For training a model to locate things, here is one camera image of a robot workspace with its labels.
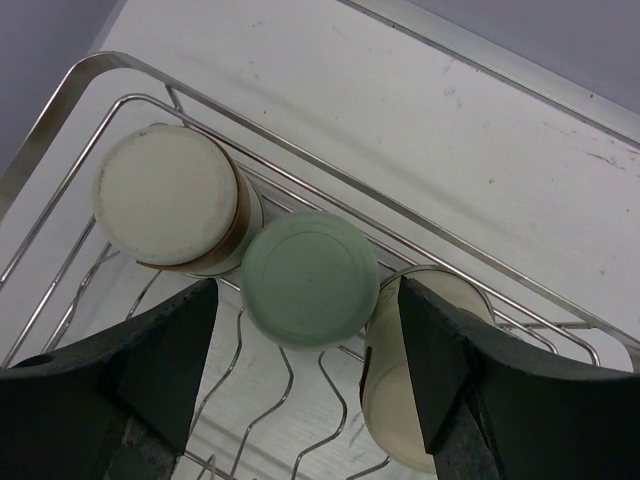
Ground mint green cup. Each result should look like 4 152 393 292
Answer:
240 211 380 351

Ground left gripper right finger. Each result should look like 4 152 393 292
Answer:
398 278 639 479

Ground cream cup brown band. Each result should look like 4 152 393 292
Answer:
92 124 265 277
360 265 495 474

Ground cream cup brown band left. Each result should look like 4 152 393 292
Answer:
92 124 265 277

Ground metal wire dish rack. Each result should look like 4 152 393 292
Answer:
1 52 639 479

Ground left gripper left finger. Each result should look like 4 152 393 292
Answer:
1 279 218 479

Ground cream cup brown band right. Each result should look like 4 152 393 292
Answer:
360 265 495 474

